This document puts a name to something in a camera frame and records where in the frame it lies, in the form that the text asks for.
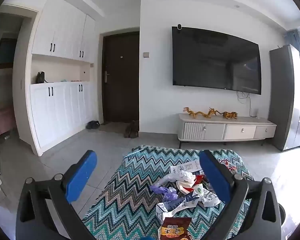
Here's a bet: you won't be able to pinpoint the golden dragon figurine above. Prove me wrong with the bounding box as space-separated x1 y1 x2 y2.
183 107 217 119

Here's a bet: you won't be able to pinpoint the television cables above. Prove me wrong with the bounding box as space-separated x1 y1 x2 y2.
236 91 252 117

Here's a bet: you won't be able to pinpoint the golden tiger figurine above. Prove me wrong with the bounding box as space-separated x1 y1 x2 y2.
221 111 238 120

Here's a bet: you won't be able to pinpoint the green and white packet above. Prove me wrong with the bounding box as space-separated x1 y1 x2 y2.
192 184 220 207

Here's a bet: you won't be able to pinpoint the red cord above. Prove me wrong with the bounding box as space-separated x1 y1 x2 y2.
220 159 237 172

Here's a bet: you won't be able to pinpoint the white and blue carton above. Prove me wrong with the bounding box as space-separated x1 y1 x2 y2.
156 196 200 222

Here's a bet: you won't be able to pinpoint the pink bed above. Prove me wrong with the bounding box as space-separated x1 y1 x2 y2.
0 105 17 137

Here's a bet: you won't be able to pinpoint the grey refrigerator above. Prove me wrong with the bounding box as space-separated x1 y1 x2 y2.
268 44 300 152

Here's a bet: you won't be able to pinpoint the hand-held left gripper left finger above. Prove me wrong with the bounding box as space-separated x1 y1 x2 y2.
16 150 98 240

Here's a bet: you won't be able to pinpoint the crumpled white tissue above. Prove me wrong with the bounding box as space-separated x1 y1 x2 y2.
177 170 196 183

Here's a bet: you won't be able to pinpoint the purple plastic wrapper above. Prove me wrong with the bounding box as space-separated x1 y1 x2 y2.
149 184 178 203

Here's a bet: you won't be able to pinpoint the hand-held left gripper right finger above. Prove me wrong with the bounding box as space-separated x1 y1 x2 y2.
199 150 283 240

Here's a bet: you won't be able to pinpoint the clear plastic wrap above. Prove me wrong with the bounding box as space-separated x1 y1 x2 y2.
156 174 180 188

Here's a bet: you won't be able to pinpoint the blue curtain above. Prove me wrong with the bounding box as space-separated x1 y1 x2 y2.
283 29 300 53

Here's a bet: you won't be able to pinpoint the white and red wrapper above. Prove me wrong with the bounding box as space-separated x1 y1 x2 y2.
176 175 204 195

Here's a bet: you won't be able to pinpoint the white paper leaflet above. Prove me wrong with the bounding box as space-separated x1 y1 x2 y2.
170 159 203 174

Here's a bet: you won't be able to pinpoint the brown shoes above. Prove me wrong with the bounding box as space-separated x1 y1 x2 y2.
124 120 139 138

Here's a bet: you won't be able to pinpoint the white television stand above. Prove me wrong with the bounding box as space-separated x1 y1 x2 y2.
177 113 277 148

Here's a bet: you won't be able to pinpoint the white wall cabinet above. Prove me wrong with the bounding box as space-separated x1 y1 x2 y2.
30 0 98 157

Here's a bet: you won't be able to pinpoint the black wall television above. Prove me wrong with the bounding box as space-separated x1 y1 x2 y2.
172 26 262 95

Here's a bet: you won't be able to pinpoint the zigzag knitted cloth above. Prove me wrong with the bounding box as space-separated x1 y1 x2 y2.
82 145 255 240

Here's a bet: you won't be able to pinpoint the dark brown door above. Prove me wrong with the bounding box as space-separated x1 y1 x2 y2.
102 33 140 123

